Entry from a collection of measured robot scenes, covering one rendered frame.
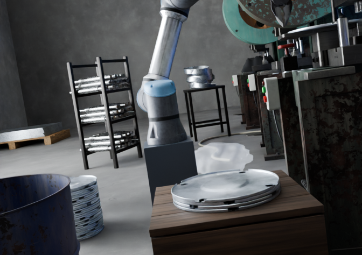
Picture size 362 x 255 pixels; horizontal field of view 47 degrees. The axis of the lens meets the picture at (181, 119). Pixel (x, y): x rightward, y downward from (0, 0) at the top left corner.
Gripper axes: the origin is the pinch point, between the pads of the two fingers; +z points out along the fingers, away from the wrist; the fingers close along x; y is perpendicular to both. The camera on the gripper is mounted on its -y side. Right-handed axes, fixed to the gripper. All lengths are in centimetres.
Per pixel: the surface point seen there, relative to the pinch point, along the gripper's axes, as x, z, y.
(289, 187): 16, 50, -79
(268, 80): 11.0, 23.1, -12.8
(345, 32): -10, 10, -52
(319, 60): -4.9, 17.8, -37.4
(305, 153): 7, 45, -60
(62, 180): 73, 38, -91
